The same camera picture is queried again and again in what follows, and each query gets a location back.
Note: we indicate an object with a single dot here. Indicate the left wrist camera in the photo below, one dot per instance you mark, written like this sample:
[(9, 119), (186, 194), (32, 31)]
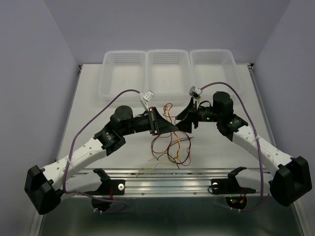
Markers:
[(145, 98)]

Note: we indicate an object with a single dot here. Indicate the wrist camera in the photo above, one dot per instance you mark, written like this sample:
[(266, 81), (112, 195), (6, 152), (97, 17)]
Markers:
[(195, 92), (145, 98)]

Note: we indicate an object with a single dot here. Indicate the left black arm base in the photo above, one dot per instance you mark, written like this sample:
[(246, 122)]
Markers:
[(102, 199)]

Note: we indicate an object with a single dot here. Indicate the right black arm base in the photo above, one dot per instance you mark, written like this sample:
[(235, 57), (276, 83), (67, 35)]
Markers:
[(229, 185)]

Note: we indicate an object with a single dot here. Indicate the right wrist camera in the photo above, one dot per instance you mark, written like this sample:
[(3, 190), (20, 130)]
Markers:
[(195, 92)]

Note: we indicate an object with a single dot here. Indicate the aluminium frame rail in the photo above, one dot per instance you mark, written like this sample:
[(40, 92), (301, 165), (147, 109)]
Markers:
[(144, 183)]

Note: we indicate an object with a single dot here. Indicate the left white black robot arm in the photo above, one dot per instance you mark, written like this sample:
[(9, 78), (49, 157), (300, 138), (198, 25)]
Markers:
[(45, 186)]

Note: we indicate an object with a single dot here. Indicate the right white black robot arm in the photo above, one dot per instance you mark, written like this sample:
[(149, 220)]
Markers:
[(287, 179)]

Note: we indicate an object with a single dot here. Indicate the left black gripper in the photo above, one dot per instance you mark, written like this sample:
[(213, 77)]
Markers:
[(158, 124)]

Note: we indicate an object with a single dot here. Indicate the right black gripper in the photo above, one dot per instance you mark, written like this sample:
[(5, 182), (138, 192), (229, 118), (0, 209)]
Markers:
[(186, 124)]

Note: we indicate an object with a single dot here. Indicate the white plastic basket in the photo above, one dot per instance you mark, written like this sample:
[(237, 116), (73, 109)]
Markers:
[(122, 70), (168, 74), (214, 65)]

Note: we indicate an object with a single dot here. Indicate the left white plastic basket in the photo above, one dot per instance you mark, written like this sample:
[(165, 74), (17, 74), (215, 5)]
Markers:
[(122, 70)]

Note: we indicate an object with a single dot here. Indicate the middle white plastic basket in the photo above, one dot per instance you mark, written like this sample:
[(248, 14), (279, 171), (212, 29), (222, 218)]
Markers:
[(168, 74)]

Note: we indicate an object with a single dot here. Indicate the right white plastic basket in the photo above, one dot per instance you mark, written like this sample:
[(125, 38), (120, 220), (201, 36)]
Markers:
[(214, 65)]

